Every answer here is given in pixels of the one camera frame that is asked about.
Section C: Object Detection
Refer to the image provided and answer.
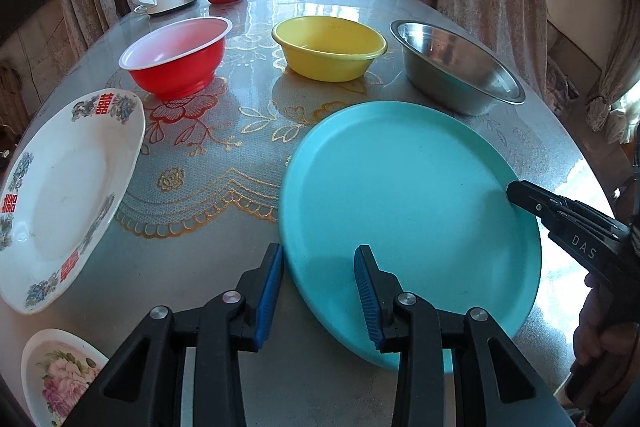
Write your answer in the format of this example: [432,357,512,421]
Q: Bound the small floral white plate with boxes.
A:
[21,329,108,426]

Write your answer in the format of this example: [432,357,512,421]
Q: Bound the right tied beige curtain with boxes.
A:
[586,0,639,144]

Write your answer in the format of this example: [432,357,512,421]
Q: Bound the right hand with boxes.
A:
[572,273,640,403]

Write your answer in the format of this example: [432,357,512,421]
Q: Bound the turquoise plastic plate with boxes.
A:
[279,101,541,371]

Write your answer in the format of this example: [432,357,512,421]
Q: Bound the stainless steel bowl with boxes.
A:
[390,20,526,116]

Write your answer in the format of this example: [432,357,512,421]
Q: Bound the white plate red characters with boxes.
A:
[1,89,145,314]

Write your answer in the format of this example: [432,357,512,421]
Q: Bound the patterned bag on floor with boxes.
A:
[544,57,579,116]

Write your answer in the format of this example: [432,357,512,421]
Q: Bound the red plastic bowl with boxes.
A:
[118,16,233,101]

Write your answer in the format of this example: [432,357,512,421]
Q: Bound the yellow plastic bowl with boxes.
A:
[271,15,387,83]

